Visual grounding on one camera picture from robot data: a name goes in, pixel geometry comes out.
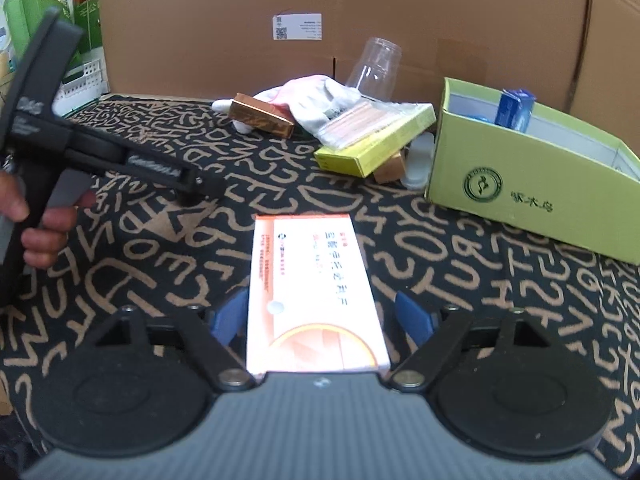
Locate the tall green carton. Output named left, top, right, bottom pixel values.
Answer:
left=2, top=0, right=77, bottom=72

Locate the shiny copper box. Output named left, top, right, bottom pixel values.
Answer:
left=229, top=92, right=296, bottom=139

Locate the brown round object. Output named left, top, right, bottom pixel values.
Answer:
left=373, top=152, right=407, bottom=185

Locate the large brown cardboard sheet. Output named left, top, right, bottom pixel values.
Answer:
left=97, top=0, right=640, bottom=162

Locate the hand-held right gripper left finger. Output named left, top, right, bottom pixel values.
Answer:
left=94, top=290, right=256, bottom=392

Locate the flat yellow-green box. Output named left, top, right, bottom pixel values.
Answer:
left=313, top=101, right=436, bottom=179

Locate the translucent plastic case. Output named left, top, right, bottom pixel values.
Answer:
left=402, top=132, right=437, bottom=191

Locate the light green cardboard box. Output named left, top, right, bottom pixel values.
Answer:
left=424, top=77, right=640, bottom=265

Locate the white plastic basket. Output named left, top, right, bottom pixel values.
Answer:
left=52, top=57, right=109, bottom=117

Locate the white shipping label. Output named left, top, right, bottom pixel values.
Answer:
left=272, top=11, right=323, bottom=42

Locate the white plush toy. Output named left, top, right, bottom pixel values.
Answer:
left=211, top=73, right=362, bottom=144

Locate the white and orange medicine box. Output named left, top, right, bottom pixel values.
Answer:
left=246, top=213, right=392, bottom=379

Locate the dark green carton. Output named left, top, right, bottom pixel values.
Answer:
left=73, top=0, right=104, bottom=57

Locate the clear plastic cup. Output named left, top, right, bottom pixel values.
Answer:
left=344, top=37, right=403, bottom=104

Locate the blue box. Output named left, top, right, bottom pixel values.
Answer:
left=494, top=88, right=538, bottom=134

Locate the person's left hand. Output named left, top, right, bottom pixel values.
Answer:
left=0, top=168, right=97, bottom=269

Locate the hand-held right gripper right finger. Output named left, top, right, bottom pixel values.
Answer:
left=387, top=290, right=544, bottom=394

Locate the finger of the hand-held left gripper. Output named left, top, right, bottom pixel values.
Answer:
left=106, top=140, right=227, bottom=207

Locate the clear bag of wooden sticks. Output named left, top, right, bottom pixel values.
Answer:
left=317, top=99, right=417, bottom=150

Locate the black letter-print cloth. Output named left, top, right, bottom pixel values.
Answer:
left=0, top=92, right=640, bottom=480

